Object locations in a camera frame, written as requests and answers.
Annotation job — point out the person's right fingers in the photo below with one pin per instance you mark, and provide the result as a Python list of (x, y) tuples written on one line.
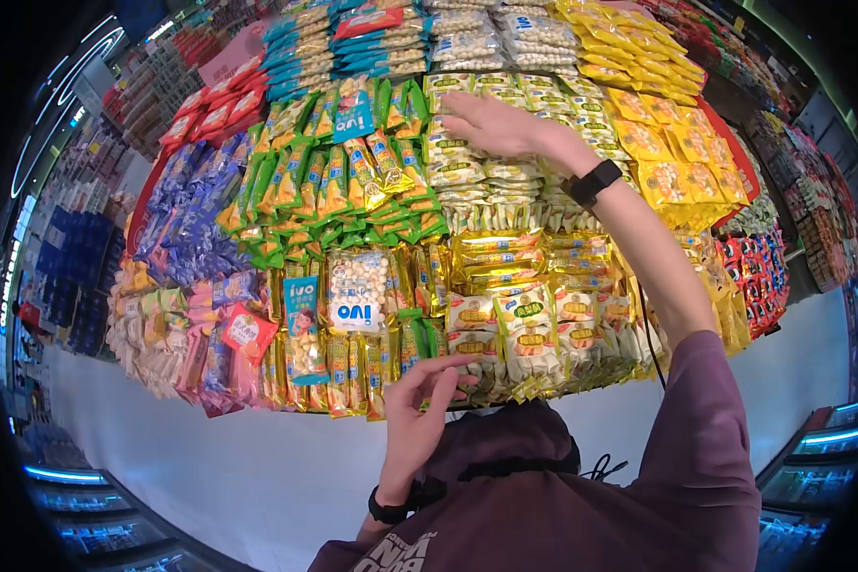
[(475, 118)]

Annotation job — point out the person's left index finger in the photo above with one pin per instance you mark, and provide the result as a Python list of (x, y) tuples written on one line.
[(445, 363)]

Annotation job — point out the person's left fingers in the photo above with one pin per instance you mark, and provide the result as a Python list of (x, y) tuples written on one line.
[(454, 391)]

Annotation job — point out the person's left hand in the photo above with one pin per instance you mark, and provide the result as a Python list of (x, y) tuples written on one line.
[(411, 429)]

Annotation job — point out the black wrist band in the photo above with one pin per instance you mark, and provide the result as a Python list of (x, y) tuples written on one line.
[(590, 183), (390, 513)]

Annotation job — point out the snack packet display stand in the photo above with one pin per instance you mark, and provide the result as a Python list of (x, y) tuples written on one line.
[(372, 214)]

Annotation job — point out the person's body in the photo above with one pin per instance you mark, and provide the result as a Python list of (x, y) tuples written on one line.
[(579, 515)]

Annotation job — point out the full shop shelf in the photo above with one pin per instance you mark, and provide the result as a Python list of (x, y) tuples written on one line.
[(164, 64), (71, 272), (808, 171)]

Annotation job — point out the glass-top freezer chest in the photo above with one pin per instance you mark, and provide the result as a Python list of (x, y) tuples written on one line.
[(808, 479), (107, 518)]

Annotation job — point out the curved ceiling light strip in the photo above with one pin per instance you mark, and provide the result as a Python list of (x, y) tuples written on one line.
[(57, 93)]

